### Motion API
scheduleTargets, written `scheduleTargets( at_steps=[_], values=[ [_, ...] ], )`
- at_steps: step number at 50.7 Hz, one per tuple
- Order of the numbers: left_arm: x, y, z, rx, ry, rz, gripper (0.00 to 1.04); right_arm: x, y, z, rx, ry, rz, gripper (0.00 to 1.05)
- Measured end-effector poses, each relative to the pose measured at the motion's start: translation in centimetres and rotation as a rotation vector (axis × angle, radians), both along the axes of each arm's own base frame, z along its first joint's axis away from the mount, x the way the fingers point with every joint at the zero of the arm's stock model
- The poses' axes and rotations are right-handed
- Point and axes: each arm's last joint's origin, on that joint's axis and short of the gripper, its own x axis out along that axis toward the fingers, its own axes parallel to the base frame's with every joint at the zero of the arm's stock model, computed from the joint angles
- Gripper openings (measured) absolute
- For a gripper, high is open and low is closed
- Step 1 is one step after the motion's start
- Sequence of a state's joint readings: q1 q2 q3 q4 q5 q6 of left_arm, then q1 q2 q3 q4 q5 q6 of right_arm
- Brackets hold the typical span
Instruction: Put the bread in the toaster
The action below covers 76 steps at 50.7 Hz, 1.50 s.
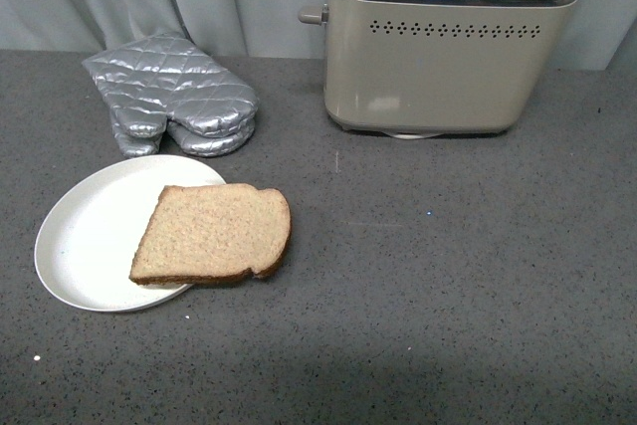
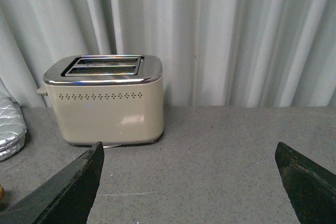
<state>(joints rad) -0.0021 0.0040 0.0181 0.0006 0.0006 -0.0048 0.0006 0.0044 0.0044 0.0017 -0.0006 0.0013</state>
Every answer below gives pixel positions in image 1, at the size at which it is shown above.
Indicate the silver quilted oven mitt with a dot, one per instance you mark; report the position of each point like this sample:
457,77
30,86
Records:
164,84

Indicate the beige two-slot toaster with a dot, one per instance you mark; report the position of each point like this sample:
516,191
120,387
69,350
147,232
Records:
432,67

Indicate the brown bread slice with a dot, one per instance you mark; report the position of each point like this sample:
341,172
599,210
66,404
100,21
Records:
213,234

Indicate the white round plate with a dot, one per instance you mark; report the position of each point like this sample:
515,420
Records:
85,246

